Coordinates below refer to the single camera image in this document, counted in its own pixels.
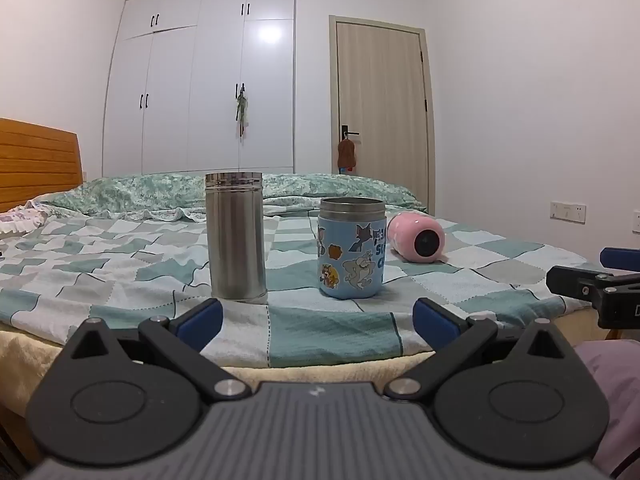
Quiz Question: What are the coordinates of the person's lilac clothing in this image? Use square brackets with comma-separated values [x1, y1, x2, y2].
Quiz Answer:
[571, 339, 640, 478]

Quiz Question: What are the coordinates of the white wardrobe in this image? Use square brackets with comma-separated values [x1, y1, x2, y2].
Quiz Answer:
[102, 0, 296, 179]

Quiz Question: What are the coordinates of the wooden headboard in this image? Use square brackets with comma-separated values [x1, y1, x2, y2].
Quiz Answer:
[0, 118, 84, 214]

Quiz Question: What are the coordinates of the beige mattress pad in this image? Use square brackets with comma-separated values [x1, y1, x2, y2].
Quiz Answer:
[0, 322, 437, 423]

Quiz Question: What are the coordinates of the green floral quilt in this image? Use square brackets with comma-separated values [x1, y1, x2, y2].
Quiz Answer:
[40, 172, 429, 224]

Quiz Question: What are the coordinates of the pink floral pillow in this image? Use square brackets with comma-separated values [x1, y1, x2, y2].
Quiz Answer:
[0, 204, 52, 237]

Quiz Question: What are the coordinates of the brown hanging ornament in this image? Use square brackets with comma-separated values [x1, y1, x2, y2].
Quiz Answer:
[337, 137, 357, 174]

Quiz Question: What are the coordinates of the checkered green bedsheet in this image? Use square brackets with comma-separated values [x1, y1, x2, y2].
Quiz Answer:
[0, 204, 607, 368]

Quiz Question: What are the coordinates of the beige door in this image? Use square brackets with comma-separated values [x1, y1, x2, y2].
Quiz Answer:
[328, 15, 436, 216]

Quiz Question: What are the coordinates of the blue cartoon cup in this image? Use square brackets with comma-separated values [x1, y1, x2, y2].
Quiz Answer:
[317, 197, 388, 302]

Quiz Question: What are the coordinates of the white wall socket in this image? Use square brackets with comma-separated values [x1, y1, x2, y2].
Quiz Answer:
[550, 201, 588, 223]

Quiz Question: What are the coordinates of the tall stainless steel cup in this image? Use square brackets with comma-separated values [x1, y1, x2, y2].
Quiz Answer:
[205, 171, 268, 305]

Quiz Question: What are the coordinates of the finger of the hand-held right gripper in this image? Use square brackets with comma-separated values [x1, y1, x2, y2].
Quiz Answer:
[601, 247, 640, 273]
[546, 265, 615, 311]

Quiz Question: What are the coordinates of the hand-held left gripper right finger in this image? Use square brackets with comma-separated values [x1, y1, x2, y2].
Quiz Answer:
[384, 298, 578, 402]

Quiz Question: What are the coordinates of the green hanging ornament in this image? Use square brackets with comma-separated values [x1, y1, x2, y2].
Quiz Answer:
[233, 91, 250, 139]

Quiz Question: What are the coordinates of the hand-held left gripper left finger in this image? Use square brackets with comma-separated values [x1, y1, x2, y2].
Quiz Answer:
[62, 298, 252, 403]

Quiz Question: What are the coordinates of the pink cup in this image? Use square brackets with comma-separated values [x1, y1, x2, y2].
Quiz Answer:
[387, 211, 447, 264]

